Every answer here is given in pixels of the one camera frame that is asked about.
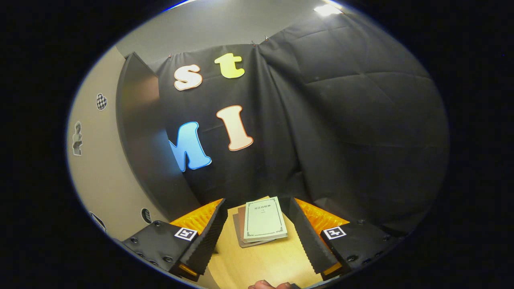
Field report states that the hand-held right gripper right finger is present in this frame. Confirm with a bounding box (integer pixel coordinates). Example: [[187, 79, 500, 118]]
[[288, 197, 404, 281]]

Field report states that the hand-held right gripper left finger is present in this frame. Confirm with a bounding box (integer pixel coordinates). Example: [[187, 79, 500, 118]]
[[120, 199, 228, 282]]

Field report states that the grey cabinet door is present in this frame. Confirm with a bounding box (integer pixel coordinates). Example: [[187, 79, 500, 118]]
[[66, 50, 171, 241]]

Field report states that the brown book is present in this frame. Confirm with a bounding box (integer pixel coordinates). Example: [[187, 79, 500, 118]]
[[237, 206, 281, 246]]

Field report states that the pale green book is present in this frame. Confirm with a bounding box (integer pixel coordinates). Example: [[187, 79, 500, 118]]
[[243, 196, 288, 243]]

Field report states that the black backdrop cloth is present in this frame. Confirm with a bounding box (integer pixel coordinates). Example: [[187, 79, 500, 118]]
[[155, 12, 450, 237]]

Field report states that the small ceiling light panel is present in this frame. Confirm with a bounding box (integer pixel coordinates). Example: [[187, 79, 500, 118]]
[[313, 3, 344, 17]]

